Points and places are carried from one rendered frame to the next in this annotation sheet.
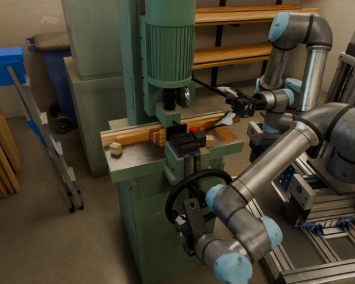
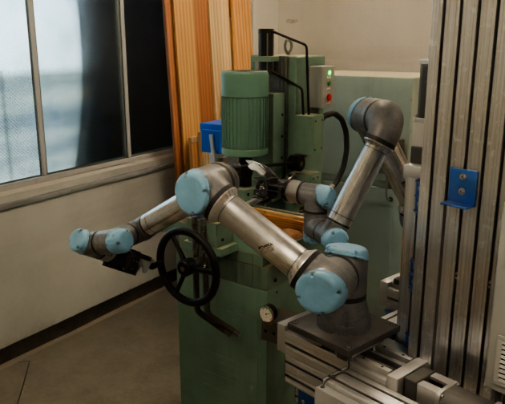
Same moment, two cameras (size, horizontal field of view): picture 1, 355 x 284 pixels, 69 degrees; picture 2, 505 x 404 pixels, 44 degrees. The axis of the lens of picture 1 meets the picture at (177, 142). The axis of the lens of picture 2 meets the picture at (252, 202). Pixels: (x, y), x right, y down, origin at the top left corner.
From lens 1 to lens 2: 1.98 m
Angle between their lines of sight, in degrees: 57
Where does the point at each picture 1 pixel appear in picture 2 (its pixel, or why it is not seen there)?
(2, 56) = (210, 124)
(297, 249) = not seen: outside the picture
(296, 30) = (357, 117)
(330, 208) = (309, 370)
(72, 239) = not seen: hidden behind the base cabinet
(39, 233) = not seen: hidden behind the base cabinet
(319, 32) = (369, 121)
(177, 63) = (231, 131)
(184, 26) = (235, 98)
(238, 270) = (76, 236)
